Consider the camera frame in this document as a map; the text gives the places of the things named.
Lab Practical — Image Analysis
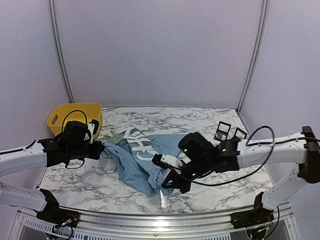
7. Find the aluminium front rail frame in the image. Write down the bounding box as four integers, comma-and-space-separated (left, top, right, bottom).
8, 202, 299, 240

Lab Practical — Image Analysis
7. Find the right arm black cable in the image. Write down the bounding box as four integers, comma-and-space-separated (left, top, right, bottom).
179, 126, 277, 187

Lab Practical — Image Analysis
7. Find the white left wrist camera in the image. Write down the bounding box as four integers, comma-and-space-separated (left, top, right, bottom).
88, 119, 100, 144

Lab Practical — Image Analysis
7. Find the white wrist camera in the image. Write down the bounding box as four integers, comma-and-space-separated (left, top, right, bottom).
152, 154, 186, 170
88, 119, 100, 144

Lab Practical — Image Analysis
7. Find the black brooch box base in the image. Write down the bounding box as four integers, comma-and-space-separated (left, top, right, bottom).
214, 121, 231, 142

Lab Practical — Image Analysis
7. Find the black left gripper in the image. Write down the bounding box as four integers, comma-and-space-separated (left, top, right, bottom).
68, 140, 104, 161

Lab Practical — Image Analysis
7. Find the left aluminium corner post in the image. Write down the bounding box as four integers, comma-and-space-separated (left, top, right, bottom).
47, 0, 75, 103

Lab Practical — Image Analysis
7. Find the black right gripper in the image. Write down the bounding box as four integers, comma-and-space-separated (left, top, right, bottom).
161, 156, 212, 195

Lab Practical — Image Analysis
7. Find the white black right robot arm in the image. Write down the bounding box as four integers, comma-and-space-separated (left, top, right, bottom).
152, 126, 320, 229

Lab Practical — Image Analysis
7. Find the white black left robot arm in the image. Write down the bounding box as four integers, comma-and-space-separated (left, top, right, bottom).
0, 120, 104, 225

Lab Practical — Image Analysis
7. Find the aluminium corner post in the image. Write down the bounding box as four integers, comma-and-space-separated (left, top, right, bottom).
236, 0, 270, 114
47, 0, 75, 103

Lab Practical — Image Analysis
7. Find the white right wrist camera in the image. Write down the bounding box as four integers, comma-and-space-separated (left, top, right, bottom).
152, 154, 186, 170

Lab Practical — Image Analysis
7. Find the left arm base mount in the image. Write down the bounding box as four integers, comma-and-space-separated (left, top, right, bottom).
36, 207, 80, 228

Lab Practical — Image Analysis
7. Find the light blue printed t-shirt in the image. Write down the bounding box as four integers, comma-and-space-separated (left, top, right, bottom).
101, 126, 187, 196

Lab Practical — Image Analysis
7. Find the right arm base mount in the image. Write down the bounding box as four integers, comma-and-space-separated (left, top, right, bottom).
230, 210, 274, 229

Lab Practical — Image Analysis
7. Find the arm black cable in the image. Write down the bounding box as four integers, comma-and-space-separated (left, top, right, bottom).
59, 109, 90, 169
179, 126, 277, 187

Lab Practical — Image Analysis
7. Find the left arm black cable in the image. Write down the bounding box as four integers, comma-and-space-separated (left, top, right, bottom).
59, 109, 90, 169

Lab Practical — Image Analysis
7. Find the black brooch box lid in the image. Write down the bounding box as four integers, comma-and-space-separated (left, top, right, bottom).
233, 127, 248, 140

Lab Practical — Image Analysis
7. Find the yellow plastic basket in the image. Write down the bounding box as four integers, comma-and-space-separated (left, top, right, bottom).
46, 102, 103, 139

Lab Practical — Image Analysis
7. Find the right aluminium corner post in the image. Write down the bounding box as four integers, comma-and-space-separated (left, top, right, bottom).
236, 0, 270, 114

